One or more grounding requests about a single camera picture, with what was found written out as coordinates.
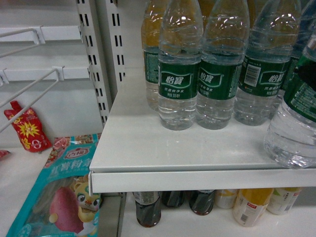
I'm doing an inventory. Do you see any water bottle far right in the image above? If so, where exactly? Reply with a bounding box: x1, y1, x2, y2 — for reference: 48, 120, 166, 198
269, 0, 316, 119

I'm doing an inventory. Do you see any white slotted upright post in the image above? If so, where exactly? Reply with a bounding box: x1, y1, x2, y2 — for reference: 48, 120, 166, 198
76, 0, 125, 124

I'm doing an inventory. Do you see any red seasoning pouch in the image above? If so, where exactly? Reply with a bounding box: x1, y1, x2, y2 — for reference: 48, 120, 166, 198
11, 108, 52, 153

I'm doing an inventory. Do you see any green-label water bottle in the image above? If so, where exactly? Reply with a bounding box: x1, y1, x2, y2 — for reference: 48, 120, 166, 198
264, 34, 316, 169

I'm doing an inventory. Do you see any teal sweet potato noodle bag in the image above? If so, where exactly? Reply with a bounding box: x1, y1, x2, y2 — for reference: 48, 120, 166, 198
7, 133, 102, 237

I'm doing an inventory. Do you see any yellow white drink bottle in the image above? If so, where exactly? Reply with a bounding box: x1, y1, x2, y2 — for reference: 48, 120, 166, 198
233, 188, 274, 227
267, 187, 303, 215
215, 189, 239, 209

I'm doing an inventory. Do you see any white wire hook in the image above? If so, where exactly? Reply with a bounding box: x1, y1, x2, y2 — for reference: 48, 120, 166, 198
0, 65, 65, 134
0, 28, 41, 58

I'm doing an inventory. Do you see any dark cola bottle below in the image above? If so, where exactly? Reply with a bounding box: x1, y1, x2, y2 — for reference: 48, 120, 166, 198
189, 190, 215, 216
133, 191, 161, 228
161, 191, 185, 208

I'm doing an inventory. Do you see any water bottle green label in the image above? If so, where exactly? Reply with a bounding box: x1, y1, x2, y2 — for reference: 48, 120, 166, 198
158, 0, 203, 130
196, 0, 250, 130

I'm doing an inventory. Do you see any water bottle barcode label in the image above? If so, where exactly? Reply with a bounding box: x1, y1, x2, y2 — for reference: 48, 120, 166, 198
234, 0, 301, 126

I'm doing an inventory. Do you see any water bottle back left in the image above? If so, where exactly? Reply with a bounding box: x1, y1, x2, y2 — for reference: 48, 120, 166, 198
141, 0, 168, 111

